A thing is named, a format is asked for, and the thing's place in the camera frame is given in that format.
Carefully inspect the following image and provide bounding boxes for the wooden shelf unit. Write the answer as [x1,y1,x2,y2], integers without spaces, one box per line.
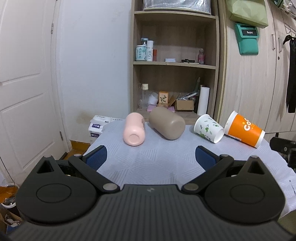
[129,1,220,118]

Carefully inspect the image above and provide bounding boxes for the white tissue pack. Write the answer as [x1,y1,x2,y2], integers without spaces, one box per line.
[88,115,122,144]

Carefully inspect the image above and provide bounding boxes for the small cardboard box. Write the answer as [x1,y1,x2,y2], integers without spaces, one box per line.
[175,99,194,111]

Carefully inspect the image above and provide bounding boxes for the white paper towel roll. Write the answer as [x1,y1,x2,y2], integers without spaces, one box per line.
[197,87,210,115]

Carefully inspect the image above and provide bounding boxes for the pink cup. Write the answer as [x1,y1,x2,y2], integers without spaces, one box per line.
[123,113,145,147]

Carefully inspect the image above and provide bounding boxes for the white floral paper cup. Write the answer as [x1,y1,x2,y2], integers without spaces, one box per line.
[193,114,225,144]

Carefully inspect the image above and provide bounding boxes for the white door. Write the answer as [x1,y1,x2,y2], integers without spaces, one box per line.
[1,1,69,185]

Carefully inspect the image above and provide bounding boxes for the white small cup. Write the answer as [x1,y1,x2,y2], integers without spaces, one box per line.
[148,92,159,105]

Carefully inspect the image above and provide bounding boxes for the teal Redmi pouch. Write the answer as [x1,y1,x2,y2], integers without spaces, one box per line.
[234,23,259,55]

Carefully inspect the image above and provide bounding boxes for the pink small bottle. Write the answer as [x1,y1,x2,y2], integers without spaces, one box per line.
[197,49,205,64]

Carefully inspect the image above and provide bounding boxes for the white patterned table cloth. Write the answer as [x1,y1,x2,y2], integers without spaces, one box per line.
[87,120,295,216]

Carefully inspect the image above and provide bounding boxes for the silver wrapped storage box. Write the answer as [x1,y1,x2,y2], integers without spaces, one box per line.
[143,0,211,15]

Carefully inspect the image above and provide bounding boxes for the white flat tin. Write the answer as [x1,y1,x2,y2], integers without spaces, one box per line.
[165,58,176,62]

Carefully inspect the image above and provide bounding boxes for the wooden wardrobe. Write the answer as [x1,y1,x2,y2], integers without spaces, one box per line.
[215,1,295,140]

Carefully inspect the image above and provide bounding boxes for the green pouch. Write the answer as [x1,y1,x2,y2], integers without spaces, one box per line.
[225,0,268,28]

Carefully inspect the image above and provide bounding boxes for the red liquid bottle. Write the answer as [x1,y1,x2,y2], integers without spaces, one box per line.
[152,49,157,62]

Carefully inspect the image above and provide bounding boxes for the white pump bottle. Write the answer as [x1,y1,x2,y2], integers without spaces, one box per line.
[141,38,154,62]

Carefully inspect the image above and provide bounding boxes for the teal white jar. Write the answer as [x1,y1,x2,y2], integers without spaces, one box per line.
[135,45,147,61]

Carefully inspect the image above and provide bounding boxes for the orange floral box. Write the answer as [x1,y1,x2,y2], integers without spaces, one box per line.
[158,91,169,108]

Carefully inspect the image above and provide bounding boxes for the orange paper cup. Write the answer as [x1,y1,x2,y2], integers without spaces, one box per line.
[224,111,265,148]

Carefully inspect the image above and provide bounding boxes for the black flat item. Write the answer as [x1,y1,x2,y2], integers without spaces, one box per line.
[181,59,199,64]

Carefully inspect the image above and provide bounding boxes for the taupe tumbler cup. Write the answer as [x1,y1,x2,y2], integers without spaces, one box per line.
[149,106,186,140]

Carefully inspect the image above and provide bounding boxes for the black wire rack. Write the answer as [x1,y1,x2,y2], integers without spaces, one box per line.
[271,0,295,38]

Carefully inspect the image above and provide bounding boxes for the clear bottle beige cap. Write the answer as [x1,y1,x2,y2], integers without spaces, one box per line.
[141,83,149,108]

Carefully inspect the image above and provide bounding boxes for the pink flat box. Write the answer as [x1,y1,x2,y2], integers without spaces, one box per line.
[147,105,175,113]

